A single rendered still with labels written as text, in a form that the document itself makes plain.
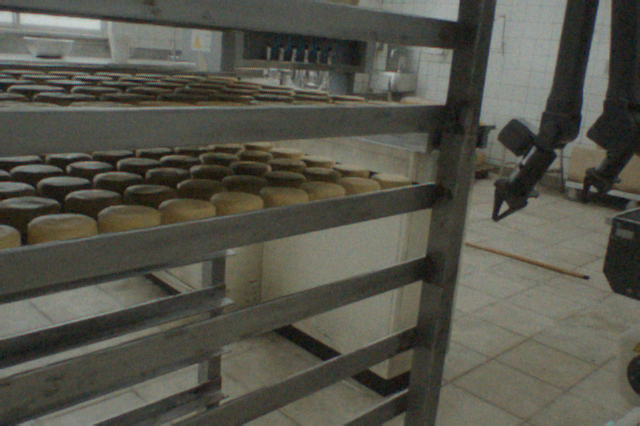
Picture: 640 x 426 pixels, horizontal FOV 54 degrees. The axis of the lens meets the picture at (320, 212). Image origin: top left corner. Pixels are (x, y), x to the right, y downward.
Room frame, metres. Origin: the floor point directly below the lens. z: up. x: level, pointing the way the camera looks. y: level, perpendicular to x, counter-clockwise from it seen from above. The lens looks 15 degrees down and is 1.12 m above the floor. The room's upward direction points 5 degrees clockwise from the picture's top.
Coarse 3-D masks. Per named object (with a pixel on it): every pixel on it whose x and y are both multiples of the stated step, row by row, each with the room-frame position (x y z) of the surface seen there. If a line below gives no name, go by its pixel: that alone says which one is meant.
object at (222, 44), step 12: (216, 36) 1.02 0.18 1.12; (228, 36) 1.02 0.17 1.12; (216, 48) 1.02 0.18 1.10; (228, 48) 1.02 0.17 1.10; (216, 60) 1.02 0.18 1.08; (228, 60) 1.02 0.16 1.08; (204, 264) 1.03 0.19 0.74; (216, 264) 1.02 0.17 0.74; (204, 276) 1.03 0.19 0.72; (216, 276) 1.02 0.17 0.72; (216, 312) 1.02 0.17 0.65; (216, 360) 1.02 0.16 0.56; (204, 372) 1.02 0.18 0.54; (216, 372) 1.03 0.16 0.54; (204, 408) 1.01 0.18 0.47
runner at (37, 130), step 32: (0, 128) 0.38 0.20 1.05; (32, 128) 0.39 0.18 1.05; (64, 128) 0.41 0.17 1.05; (96, 128) 0.42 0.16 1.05; (128, 128) 0.44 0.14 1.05; (160, 128) 0.46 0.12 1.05; (192, 128) 0.48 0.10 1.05; (224, 128) 0.50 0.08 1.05; (256, 128) 0.53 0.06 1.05; (288, 128) 0.55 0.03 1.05; (320, 128) 0.58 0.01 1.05; (352, 128) 0.61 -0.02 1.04; (384, 128) 0.65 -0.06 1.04; (416, 128) 0.69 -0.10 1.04
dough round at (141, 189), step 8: (128, 192) 0.57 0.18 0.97; (136, 192) 0.57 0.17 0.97; (144, 192) 0.58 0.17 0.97; (152, 192) 0.58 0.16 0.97; (160, 192) 0.58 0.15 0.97; (168, 192) 0.58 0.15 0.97; (176, 192) 0.59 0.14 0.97; (128, 200) 0.57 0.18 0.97; (136, 200) 0.56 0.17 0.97; (144, 200) 0.56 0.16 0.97; (152, 200) 0.56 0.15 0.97; (160, 200) 0.57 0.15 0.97
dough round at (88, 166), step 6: (84, 162) 0.69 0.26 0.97; (90, 162) 0.69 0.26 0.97; (96, 162) 0.69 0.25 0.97; (72, 168) 0.65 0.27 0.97; (78, 168) 0.65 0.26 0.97; (84, 168) 0.66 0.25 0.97; (90, 168) 0.66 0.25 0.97; (96, 168) 0.66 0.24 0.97; (102, 168) 0.66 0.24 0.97; (108, 168) 0.67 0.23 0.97; (114, 168) 0.68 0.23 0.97; (72, 174) 0.65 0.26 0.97; (78, 174) 0.65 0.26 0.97; (84, 174) 0.65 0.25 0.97; (90, 174) 0.65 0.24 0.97; (96, 174) 0.65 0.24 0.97; (90, 180) 0.65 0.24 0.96
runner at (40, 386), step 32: (320, 288) 0.59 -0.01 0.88; (352, 288) 0.63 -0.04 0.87; (384, 288) 0.67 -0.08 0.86; (224, 320) 0.51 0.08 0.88; (256, 320) 0.53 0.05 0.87; (288, 320) 0.56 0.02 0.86; (96, 352) 0.42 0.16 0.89; (128, 352) 0.44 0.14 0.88; (160, 352) 0.46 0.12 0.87; (192, 352) 0.48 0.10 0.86; (0, 384) 0.37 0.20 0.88; (32, 384) 0.39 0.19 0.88; (64, 384) 0.41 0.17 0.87; (96, 384) 0.42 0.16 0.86; (0, 416) 0.37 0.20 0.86
